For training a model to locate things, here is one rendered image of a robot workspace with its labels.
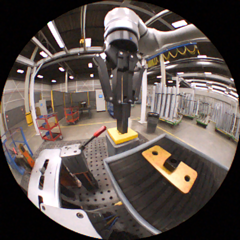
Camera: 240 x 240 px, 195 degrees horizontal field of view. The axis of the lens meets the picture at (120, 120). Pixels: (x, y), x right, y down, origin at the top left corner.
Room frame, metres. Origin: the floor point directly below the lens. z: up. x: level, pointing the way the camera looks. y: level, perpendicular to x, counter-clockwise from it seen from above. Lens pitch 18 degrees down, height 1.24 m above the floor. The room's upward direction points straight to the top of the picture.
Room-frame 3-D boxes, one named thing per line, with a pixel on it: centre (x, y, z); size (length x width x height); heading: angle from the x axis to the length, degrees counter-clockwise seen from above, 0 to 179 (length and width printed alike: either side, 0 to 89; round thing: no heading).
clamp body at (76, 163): (0.17, 0.19, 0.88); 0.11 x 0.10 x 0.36; 117
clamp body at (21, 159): (0.01, 0.50, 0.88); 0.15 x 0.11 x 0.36; 117
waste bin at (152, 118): (2.34, -1.23, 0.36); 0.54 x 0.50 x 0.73; 109
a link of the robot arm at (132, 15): (0.17, -0.01, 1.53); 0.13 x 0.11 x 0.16; 139
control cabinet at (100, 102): (6.35, 1.79, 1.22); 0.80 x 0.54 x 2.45; 109
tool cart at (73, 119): (3.20, 2.61, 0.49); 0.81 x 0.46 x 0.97; 7
